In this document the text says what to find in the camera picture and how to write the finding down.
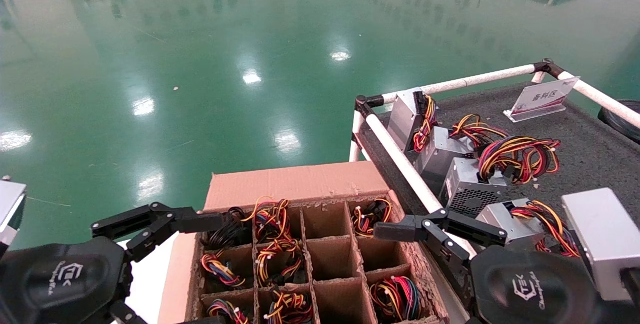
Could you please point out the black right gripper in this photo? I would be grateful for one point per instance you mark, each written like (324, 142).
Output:
(530, 289)

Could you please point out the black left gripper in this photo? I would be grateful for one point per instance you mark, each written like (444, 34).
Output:
(60, 284)

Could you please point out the cardboard box with dividers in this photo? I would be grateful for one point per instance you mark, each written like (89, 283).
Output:
(295, 184)

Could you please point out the silver power supply, vent grille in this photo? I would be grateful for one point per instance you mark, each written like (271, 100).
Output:
(465, 186)

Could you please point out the silver power supply, black connector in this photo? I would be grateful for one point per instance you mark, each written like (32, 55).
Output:
(402, 117)

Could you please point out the clear acrylic label sign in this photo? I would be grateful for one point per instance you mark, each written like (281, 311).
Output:
(542, 98)

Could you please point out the black cart mat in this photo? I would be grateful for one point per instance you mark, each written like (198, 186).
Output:
(590, 164)

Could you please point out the black rubber wheel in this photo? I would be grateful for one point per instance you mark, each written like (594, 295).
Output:
(622, 119)

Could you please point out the white pipe cart frame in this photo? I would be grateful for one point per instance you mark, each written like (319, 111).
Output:
(400, 157)

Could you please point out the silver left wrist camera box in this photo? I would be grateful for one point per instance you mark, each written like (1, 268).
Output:
(10, 204)

